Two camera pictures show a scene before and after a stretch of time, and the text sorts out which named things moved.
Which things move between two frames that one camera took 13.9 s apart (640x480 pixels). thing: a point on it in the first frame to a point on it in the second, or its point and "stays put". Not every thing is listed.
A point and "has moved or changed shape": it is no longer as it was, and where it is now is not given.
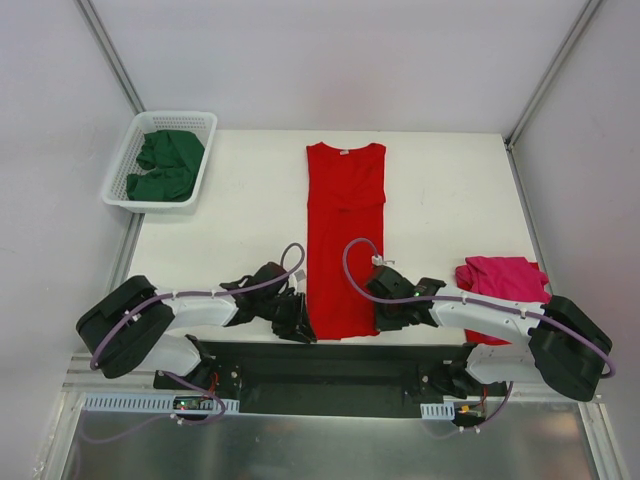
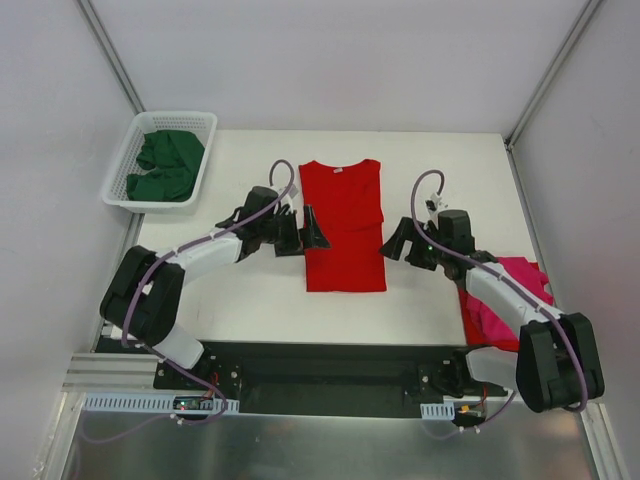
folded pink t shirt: x=509 y=277 stays put
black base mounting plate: x=332 y=380 stays put
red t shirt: x=346 y=193 has moved or changed shape
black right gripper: x=388 y=315 to x=417 y=248
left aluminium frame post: x=117 y=61 stays put
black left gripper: x=293 y=317 to x=289 y=233
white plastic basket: x=160 y=166 stays put
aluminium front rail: x=82 y=377 stays put
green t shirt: x=175 y=157 stays put
